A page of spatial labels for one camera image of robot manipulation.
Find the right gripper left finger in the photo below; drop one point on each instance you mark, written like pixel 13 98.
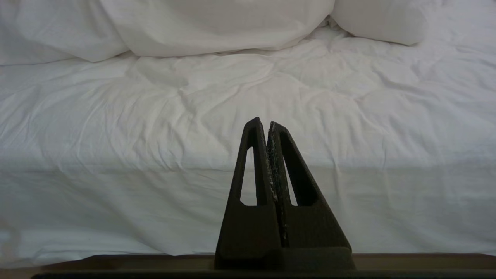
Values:
pixel 248 232

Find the white pillow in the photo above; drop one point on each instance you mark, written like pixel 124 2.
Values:
pixel 381 19

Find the white rumpled duvet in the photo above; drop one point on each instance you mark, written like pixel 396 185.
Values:
pixel 201 23

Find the bed with white sheet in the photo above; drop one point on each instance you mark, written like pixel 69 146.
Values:
pixel 155 135

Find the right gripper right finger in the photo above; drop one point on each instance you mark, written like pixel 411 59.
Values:
pixel 314 228

